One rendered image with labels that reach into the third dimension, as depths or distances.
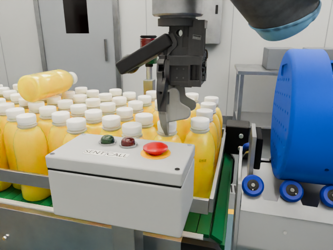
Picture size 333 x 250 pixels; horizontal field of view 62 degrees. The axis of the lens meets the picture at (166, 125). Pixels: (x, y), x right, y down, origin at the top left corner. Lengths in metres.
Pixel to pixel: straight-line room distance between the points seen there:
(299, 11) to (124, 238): 0.42
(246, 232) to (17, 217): 0.50
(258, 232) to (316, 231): 0.11
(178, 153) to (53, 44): 4.19
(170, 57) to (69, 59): 3.96
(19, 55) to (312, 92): 4.65
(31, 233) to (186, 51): 0.52
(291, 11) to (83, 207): 0.40
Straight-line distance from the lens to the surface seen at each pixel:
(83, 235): 0.64
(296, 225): 0.65
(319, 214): 0.65
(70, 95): 0.88
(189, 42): 0.50
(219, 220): 0.62
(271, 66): 3.22
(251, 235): 0.65
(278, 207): 0.63
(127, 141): 0.42
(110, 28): 4.13
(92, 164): 0.39
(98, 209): 0.42
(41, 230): 0.70
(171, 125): 0.54
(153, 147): 0.39
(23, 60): 4.90
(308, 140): 0.54
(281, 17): 0.43
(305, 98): 0.54
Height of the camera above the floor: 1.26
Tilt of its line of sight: 18 degrees down
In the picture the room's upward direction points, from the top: straight up
